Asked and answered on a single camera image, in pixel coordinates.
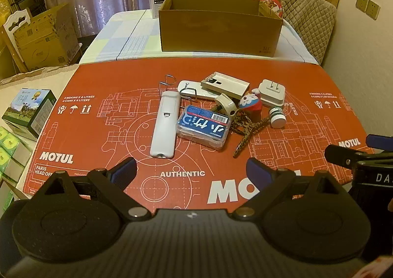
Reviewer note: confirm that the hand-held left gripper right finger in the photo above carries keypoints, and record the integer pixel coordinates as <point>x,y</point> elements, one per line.
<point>259,171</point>

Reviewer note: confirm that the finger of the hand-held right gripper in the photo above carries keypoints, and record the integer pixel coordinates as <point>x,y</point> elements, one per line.
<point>340,155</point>
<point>379,142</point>

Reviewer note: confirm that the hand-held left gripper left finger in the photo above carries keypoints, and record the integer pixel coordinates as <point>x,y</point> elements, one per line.
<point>124,171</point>

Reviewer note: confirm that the small white round jar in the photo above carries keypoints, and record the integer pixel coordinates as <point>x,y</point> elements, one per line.
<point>277,118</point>

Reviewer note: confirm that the long white plastic device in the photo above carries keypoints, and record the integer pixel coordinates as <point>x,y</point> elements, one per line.
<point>164,124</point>

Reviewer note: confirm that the blue cat figurine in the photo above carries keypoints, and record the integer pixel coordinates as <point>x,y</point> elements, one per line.
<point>250,104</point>

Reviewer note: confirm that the clear plastic box blue label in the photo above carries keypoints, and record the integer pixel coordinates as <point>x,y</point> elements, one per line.
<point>202,126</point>

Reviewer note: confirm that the beige plug adapter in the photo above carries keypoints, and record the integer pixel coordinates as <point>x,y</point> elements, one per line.
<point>225,106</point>

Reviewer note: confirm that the white plug adapter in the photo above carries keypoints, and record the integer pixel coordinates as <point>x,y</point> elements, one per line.
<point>271,93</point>

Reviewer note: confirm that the beige plastic tray box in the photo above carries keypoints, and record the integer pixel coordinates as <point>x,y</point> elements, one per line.
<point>227,86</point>

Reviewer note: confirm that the white oval remote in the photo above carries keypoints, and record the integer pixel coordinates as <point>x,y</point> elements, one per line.
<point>192,89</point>

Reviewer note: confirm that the brown cardboard box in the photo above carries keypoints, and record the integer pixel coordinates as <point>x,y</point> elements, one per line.
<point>215,32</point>

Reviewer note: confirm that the person's right forearm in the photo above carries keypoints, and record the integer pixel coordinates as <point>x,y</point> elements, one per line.
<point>370,201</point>

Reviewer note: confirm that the red printed cardboard sheet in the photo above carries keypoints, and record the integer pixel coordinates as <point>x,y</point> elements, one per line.
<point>92,130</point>

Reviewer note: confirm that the red white printed packet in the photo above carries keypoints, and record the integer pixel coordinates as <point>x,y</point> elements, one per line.
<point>379,268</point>

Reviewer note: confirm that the green milk carton box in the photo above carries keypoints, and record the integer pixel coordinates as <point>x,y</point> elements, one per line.
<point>29,112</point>

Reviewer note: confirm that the green tissue pack bundle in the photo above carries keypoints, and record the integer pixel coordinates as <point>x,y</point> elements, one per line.
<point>10,149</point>

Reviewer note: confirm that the checked pastel tablecloth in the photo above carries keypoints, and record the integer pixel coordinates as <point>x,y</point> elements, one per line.
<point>122,38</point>

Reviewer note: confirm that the cream cloth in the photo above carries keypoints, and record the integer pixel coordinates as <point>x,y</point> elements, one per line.
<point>30,75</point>

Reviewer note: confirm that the beige quilted chair cover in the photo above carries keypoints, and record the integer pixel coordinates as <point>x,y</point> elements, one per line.
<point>310,23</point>

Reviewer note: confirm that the stacked brown cardboard cartons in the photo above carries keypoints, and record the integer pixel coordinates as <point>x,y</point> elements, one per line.
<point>43,38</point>

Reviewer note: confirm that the red snack tin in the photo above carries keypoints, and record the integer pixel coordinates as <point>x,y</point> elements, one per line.
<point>270,3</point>

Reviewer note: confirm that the white carved chair back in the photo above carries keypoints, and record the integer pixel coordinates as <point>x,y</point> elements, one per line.
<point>15,21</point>

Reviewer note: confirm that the beige wall socket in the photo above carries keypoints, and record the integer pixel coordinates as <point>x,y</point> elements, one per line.
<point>361,2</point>
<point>373,9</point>

